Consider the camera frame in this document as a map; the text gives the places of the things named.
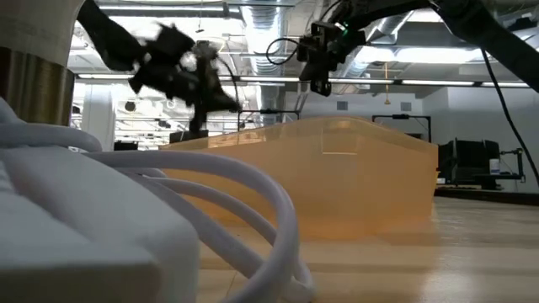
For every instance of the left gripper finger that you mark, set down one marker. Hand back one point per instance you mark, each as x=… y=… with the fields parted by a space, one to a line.
x=201 y=84
x=221 y=99

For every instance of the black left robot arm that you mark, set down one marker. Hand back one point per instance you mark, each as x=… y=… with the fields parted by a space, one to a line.
x=109 y=38

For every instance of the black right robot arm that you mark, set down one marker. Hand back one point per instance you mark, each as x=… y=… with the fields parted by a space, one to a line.
x=484 y=33

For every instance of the grey ceiling pipe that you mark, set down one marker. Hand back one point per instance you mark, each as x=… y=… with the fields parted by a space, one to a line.
x=168 y=12

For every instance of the black block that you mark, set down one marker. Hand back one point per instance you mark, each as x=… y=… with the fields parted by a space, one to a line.
x=125 y=145

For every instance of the ceiling light strip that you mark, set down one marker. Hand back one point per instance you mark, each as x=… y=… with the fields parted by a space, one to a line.
x=438 y=83

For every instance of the orange translucent plastic tray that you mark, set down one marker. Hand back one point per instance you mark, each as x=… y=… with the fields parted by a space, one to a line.
x=337 y=189

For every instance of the black machine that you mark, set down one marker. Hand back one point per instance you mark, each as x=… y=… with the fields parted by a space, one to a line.
x=463 y=162

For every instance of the white bottle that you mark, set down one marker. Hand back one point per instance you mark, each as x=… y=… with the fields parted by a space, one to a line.
x=495 y=166

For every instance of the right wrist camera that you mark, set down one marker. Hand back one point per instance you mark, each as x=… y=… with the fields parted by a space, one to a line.
x=305 y=50

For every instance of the grey wall vent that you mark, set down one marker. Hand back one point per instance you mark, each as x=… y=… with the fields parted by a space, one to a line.
x=405 y=106
x=342 y=105

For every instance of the slanted silver air duct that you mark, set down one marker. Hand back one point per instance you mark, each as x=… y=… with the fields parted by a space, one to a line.
x=391 y=25

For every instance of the wide silver air duct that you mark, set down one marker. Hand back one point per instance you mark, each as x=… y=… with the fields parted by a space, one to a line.
x=265 y=42

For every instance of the thin black frame stand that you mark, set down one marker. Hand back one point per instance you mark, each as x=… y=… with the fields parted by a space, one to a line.
x=400 y=116

